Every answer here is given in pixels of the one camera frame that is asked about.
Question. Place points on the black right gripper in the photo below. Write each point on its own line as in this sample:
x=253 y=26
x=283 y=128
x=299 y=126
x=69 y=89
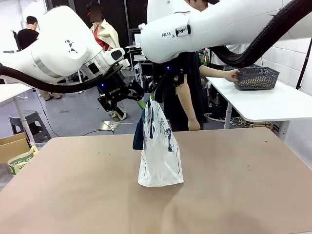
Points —
x=168 y=69

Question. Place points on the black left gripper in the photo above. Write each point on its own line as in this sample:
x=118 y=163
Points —
x=114 y=91

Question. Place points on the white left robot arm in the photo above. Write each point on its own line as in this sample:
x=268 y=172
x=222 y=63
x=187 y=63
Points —
x=61 y=36

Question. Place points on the person's right forearm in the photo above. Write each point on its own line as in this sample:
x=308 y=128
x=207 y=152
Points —
x=186 y=104

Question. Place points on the person's left forearm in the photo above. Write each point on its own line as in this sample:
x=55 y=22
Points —
x=212 y=71

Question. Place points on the person's right hand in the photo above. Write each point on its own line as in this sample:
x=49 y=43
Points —
x=194 y=124

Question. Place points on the person's left hand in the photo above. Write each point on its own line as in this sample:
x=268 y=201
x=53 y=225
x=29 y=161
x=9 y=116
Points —
x=231 y=75

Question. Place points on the person in black T-shirt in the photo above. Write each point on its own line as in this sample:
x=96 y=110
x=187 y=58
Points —
x=175 y=109

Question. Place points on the floral print garment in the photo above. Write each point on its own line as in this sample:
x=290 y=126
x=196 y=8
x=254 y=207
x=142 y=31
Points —
x=204 y=57

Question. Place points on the mannequin cream jacket red top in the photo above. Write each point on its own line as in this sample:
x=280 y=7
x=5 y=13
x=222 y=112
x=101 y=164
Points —
x=107 y=36

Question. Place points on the white side table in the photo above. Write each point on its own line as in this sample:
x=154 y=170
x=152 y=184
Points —
x=263 y=104

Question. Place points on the grey step stool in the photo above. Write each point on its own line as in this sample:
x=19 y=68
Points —
x=31 y=117

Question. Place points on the wooden pallet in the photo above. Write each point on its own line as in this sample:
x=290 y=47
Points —
x=263 y=124

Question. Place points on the background person in black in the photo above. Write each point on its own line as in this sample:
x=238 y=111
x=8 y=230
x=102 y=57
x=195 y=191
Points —
x=28 y=36

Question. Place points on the white desk with leg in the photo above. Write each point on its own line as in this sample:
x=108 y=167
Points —
x=9 y=92

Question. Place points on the green and white carton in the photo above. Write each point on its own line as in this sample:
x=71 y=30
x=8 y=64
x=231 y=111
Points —
x=22 y=159

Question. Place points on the brown cardboard box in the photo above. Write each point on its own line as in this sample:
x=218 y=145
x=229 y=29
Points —
x=12 y=148

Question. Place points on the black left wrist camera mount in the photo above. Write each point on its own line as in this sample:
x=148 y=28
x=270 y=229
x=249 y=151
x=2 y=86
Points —
x=106 y=103

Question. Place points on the metal mannequin base plate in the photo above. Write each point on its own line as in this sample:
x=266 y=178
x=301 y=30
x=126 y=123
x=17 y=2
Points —
x=112 y=124

